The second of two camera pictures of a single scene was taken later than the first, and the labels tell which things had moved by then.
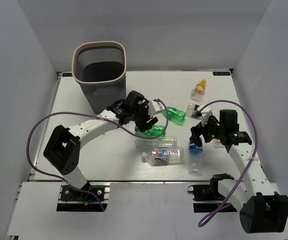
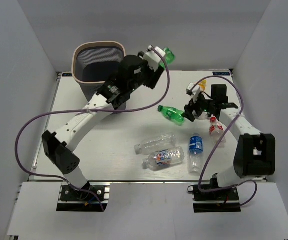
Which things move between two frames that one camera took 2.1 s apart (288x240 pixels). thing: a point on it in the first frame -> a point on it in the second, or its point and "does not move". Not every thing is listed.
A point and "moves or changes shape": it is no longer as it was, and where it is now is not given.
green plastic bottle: [175, 116] does not move
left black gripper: [143, 125] -> [152, 81]
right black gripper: [197, 131] -> [188, 108]
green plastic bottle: [154, 131] -> [169, 56]
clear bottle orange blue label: [174, 155] moves or changes shape
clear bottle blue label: [195, 158] does not move
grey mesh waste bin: [99, 69] does not move
